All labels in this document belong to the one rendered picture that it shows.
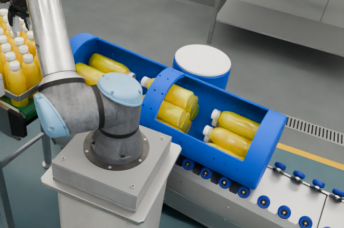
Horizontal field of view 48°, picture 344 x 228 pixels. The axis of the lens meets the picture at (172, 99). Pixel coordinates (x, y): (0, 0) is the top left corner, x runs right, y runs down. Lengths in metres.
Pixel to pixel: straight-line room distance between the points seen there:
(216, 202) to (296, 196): 0.30
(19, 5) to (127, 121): 0.81
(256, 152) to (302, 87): 2.66
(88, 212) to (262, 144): 0.57
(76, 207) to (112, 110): 0.35
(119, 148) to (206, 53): 1.03
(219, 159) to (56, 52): 0.65
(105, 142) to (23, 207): 1.55
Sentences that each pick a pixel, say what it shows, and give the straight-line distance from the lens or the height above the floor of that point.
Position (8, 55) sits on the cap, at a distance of 1.76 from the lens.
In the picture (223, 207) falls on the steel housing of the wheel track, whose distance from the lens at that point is 1.51.
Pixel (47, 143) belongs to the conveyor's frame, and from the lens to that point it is 2.59.
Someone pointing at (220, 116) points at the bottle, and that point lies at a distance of 1.46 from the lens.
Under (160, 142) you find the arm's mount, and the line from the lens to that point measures 1.18.
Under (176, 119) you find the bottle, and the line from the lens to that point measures 1.40.
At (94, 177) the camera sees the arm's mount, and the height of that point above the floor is 1.22.
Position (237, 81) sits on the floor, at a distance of 3.70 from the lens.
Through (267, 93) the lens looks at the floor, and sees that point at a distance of 3.67.
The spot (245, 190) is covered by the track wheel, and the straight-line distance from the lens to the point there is 1.44.
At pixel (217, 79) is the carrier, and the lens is 1.85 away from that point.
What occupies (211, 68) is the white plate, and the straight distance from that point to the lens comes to 1.87.
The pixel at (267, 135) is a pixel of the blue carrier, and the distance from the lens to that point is 1.30.
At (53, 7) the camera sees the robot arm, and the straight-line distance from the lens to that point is 1.05.
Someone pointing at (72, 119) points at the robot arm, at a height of 1.40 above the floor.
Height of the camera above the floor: 2.04
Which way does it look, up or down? 38 degrees down
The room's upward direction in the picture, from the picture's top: 9 degrees clockwise
